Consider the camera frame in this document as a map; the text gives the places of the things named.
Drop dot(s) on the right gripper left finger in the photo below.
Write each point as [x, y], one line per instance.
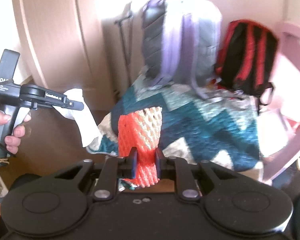
[127, 166]

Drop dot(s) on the red black backpack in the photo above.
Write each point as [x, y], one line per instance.
[246, 60]

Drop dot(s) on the orange foam fruit net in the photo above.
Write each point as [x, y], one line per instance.
[141, 130]

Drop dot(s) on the pink desk chair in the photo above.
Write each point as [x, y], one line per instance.
[279, 123]

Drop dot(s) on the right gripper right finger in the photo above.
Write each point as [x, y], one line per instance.
[165, 166]

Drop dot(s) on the beige wooden door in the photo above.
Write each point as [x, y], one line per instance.
[62, 45]

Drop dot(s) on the person's left hand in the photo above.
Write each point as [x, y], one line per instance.
[10, 137]

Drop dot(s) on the teal zigzag knitted blanket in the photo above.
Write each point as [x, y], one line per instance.
[221, 129]

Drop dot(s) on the purple grey backpack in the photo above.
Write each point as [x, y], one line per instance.
[180, 43]

